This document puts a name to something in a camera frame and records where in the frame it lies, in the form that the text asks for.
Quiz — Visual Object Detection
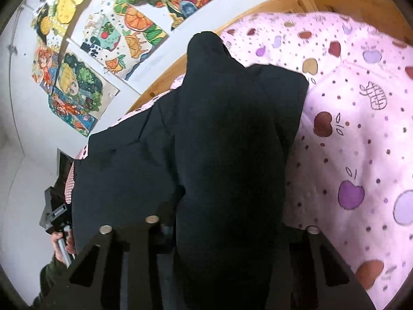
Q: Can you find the person's left forearm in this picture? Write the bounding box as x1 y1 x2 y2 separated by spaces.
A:
31 254 71 308

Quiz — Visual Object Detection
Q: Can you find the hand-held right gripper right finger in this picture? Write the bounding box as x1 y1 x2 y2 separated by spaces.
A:
268 223 376 310

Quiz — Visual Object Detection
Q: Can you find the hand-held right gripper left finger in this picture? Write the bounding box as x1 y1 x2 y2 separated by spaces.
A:
40 202 176 310

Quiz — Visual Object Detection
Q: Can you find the dark navy jacket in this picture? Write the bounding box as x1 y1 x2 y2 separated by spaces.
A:
71 30 310 310

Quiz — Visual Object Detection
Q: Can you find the group of colourful wall posters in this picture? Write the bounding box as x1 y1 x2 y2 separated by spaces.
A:
30 0 291 138

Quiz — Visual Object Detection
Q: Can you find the pink gingham cloth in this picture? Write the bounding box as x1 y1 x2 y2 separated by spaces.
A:
64 164 77 205

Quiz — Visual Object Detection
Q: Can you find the dark rectangular object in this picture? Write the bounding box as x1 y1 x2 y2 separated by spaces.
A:
56 149 77 185

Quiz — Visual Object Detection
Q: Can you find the person's left hand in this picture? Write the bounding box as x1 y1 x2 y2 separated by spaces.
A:
49 231 78 266

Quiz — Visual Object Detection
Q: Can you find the pink fruit-print bed sheet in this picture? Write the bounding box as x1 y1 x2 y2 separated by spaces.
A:
73 11 413 298

